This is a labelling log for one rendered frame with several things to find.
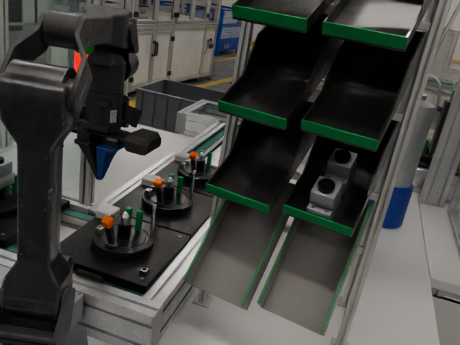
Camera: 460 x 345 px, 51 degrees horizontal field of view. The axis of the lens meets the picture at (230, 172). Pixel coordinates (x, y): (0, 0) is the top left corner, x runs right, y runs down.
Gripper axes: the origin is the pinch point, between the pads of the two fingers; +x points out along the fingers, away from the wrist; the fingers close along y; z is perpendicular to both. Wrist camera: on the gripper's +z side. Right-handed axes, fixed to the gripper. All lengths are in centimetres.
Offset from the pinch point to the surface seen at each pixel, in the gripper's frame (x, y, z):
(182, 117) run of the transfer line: 31, 39, 137
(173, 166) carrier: 28, 15, 71
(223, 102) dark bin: -11.4, -16.1, 12.0
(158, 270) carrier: 28.4, -6.6, 15.0
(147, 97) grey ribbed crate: 45, 89, 205
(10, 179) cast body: 21.4, 36.8, 21.7
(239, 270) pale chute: 21.7, -24.2, 14.2
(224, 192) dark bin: 4.9, -19.0, 11.6
